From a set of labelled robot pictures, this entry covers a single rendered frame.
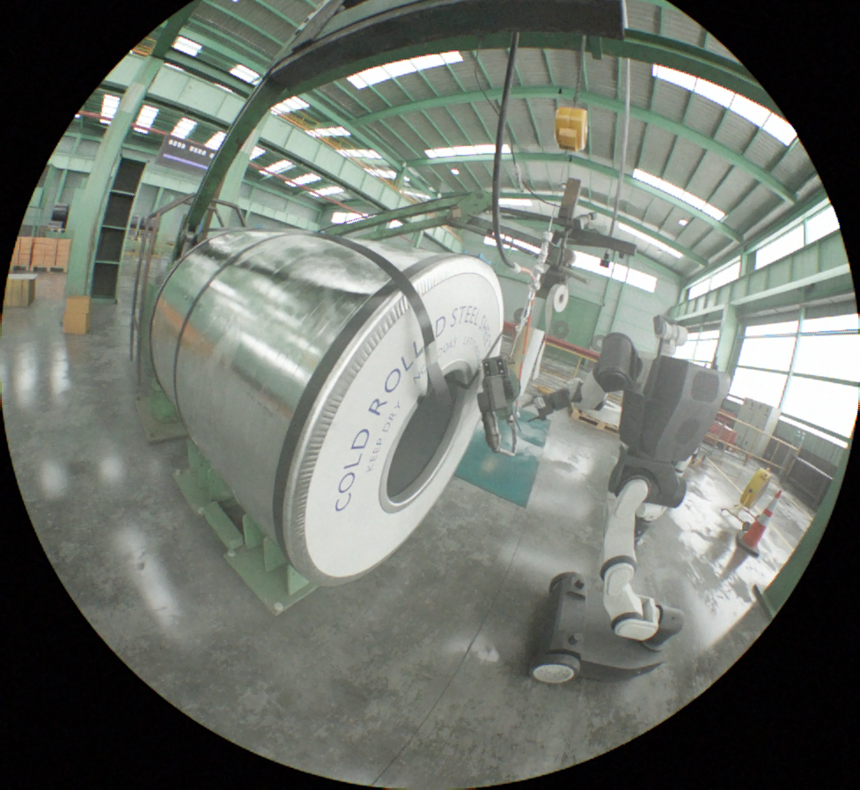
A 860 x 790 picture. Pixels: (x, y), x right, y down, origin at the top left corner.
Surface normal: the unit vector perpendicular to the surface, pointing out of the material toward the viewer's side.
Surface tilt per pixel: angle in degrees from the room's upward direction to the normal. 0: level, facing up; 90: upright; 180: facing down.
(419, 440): 57
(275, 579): 0
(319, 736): 0
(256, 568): 0
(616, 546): 90
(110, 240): 90
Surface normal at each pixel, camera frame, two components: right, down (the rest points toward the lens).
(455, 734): 0.28, -0.94
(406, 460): -0.01, -0.77
